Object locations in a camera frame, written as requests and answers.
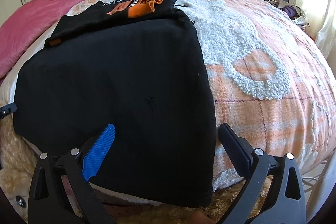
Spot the white curtain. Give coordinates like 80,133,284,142
285,0,336,56

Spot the black sweater with orange cuffs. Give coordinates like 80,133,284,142
13,0,217,209

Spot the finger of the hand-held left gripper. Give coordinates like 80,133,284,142
0,103,17,119

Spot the bed with beige sheet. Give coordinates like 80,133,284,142
0,0,323,188

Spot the purple crumpled garment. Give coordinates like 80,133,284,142
283,4,303,20

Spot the pink duvet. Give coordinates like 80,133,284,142
0,0,129,80

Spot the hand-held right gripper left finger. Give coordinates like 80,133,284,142
28,123,117,224

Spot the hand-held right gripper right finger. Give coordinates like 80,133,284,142
218,123,306,224

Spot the white metal rack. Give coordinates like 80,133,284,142
301,158,330,194

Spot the orange and white tufted blanket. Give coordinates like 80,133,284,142
63,0,332,191

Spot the cream fluffy coat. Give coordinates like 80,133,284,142
0,101,263,224

